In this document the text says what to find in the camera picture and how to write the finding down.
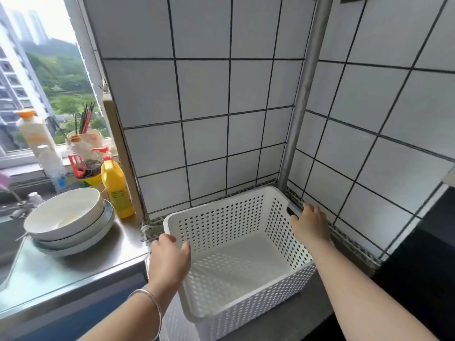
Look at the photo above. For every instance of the person's right hand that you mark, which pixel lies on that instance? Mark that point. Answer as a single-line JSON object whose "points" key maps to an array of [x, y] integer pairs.
{"points": [[312, 225]]}

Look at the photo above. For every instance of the person's left hand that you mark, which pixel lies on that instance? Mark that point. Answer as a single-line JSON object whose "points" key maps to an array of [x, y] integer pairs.
{"points": [[167, 264]]}

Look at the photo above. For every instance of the person's right thumb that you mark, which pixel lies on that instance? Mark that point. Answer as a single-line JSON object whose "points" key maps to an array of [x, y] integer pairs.
{"points": [[295, 220]]}

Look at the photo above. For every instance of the person's left thumb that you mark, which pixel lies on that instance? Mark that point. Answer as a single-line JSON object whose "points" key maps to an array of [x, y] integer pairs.
{"points": [[185, 251]]}

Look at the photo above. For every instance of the white perforated plastic basket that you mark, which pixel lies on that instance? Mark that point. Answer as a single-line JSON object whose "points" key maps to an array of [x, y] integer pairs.
{"points": [[241, 266]]}

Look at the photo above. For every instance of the person's left forearm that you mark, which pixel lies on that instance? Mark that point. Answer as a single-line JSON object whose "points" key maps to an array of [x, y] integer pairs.
{"points": [[131, 316]]}

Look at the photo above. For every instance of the person's right forearm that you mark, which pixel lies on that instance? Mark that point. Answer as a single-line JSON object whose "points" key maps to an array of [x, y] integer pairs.
{"points": [[359, 298]]}

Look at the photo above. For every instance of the white bowl with blue rim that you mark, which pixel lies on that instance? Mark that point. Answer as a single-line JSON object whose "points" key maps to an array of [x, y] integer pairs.
{"points": [[96, 229]]}

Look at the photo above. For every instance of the yellow detergent bottle red pump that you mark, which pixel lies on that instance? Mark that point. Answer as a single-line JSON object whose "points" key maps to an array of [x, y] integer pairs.
{"points": [[115, 188]]}

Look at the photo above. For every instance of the white plate with blue rim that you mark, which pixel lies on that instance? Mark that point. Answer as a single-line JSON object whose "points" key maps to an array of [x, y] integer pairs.
{"points": [[89, 245]]}

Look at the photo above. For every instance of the wooden cutting board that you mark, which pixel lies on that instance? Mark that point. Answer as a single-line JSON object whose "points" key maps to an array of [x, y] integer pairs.
{"points": [[122, 163]]}

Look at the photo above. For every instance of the yellow cup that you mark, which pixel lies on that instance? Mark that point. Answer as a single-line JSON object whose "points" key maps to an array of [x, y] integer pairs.
{"points": [[90, 179]]}

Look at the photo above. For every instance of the blue cabinet front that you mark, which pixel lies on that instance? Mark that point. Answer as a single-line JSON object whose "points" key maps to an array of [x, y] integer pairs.
{"points": [[74, 312]]}

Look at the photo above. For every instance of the large white bowl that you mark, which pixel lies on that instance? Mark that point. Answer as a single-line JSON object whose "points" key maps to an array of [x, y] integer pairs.
{"points": [[64, 213]]}

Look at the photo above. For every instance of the grey metal pipe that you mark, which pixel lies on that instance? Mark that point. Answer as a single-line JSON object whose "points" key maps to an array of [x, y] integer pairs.
{"points": [[305, 92]]}

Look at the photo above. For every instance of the black stove top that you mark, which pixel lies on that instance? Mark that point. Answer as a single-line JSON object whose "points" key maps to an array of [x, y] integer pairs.
{"points": [[419, 276]]}

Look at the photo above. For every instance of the red plastic kitchen tool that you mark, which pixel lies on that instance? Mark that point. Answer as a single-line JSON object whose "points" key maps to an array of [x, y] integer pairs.
{"points": [[76, 166]]}

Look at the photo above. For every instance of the cream chopstick holder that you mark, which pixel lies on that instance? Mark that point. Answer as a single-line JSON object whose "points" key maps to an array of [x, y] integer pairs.
{"points": [[93, 136]]}

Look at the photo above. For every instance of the small bottle with orange cap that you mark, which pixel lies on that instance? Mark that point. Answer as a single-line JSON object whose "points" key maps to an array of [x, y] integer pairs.
{"points": [[80, 147]]}

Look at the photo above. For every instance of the clear plastic bottle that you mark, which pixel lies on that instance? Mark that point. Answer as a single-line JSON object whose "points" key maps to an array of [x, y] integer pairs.
{"points": [[53, 170]]}

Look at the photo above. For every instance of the bunch of chopsticks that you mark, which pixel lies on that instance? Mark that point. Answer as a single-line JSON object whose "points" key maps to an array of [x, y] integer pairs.
{"points": [[85, 118]]}

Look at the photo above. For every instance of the metal faucet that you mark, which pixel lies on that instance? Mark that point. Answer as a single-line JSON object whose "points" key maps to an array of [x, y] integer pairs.
{"points": [[19, 205]]}

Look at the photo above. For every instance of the steel sink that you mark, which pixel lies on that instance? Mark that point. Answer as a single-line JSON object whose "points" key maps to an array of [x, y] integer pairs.
{"points": [[7, 252]]}

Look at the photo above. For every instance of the tall white bottle orange cap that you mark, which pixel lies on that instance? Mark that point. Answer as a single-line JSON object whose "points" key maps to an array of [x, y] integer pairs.
{"points": [[33, 133]]}

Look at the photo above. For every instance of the purple object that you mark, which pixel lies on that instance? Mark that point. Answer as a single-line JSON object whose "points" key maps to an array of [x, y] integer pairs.
{"points": [[4, 181]]}

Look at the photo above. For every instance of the window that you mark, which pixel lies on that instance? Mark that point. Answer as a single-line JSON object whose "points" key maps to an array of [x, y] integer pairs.
{"points": [[39, 74]]}

